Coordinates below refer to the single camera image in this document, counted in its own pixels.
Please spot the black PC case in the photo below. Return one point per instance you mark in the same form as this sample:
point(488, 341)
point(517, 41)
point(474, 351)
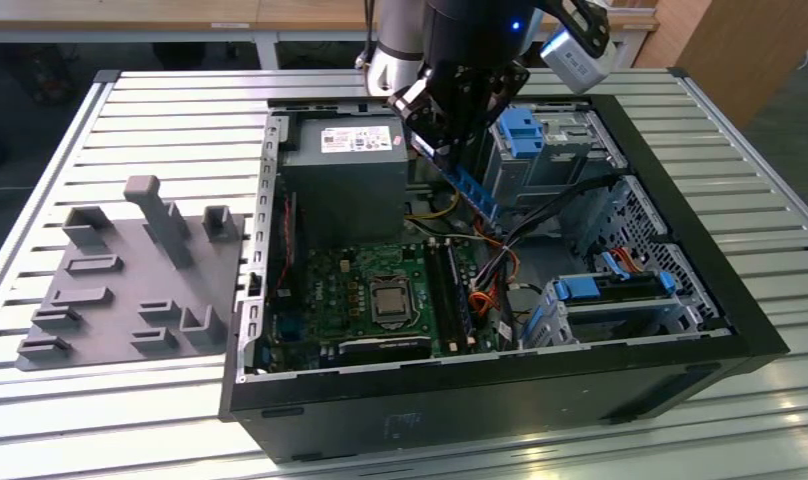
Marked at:
point(445, 400)

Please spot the metal disk bay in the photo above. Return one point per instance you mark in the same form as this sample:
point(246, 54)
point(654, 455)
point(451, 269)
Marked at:
point(558, 325)

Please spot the blue plastic drive latch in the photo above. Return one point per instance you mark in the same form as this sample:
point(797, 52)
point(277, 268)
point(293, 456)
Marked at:
point(521, 125)

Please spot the blue disk carrier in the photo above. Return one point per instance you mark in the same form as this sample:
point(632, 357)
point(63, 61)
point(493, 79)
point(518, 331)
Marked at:
point(574, 290)

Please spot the green motherboard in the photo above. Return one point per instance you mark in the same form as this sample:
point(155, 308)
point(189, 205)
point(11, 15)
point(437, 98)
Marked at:
point(338, 320)

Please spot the metal drive cage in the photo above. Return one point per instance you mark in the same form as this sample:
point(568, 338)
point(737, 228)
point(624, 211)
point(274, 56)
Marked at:
point(558, 165)

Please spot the wooden cabinet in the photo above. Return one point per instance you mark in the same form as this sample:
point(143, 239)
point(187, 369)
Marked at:
point(745, 50)

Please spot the wooden desk white frame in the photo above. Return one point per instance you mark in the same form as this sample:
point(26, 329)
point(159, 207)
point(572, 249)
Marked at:
point(178, 15)

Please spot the blue RAM stick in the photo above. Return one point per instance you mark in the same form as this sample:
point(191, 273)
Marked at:
point(478, 195)

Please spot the black RAM slot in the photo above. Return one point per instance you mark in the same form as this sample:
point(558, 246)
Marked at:
point(441, 295)
point(459, 295)

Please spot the gray power supply unit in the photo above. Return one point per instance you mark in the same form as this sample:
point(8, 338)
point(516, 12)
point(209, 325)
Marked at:
point(345, 200)

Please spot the round black speaker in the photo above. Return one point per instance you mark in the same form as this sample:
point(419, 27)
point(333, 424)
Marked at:
point(526, 300)

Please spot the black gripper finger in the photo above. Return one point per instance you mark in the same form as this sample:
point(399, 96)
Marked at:
point(508, 82)
point(418, 107)

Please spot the gray parts rack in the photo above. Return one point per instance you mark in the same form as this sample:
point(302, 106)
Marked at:
point(125, 300)

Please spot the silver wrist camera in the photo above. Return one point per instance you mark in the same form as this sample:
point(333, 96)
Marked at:
point(574, 60)

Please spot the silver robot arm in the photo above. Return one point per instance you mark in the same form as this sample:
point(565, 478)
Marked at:
point(398, 30)

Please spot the black expansion card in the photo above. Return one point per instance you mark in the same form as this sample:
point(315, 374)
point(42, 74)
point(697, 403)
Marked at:
point(385, 347)

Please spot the silver CPU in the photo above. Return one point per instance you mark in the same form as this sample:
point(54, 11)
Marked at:
point(393, 305)

